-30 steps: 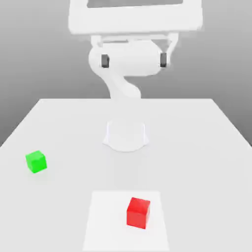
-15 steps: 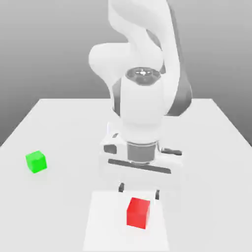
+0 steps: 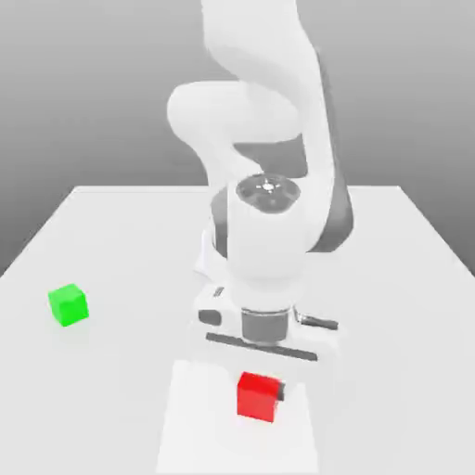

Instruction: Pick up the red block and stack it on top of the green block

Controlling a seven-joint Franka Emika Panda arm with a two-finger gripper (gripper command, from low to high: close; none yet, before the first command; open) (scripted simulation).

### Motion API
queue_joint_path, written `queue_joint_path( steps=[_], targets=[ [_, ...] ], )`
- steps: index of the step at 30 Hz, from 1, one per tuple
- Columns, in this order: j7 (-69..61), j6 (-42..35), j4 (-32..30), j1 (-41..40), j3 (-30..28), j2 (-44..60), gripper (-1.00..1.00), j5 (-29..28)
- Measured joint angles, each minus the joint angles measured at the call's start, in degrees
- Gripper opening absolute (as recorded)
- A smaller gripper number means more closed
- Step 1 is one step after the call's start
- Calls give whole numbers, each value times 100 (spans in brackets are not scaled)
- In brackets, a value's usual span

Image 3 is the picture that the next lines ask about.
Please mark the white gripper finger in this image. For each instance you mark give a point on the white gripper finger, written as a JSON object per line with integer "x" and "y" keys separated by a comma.
{"x": 281, "y": 391}

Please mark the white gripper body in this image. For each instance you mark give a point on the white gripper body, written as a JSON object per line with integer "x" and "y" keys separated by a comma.
{"x": 259, "y": 362}

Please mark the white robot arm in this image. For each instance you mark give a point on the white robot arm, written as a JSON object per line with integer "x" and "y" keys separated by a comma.
{"x": 265, "y": 245}

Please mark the small red cube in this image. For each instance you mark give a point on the small red cube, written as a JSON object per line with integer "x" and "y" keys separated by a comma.
{"x": 256, "y": 397}

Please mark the small green cube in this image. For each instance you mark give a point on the small green cube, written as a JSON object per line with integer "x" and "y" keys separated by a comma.
{"x": 68, "y": 305}

